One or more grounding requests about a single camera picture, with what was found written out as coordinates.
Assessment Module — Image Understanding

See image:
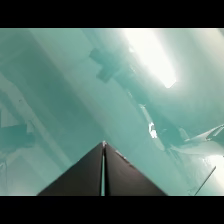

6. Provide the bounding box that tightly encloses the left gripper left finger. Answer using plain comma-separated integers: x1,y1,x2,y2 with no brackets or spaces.
37,141,104,197

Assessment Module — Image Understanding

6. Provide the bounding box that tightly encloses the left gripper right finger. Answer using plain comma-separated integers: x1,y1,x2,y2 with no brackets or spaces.
104,142,168,197

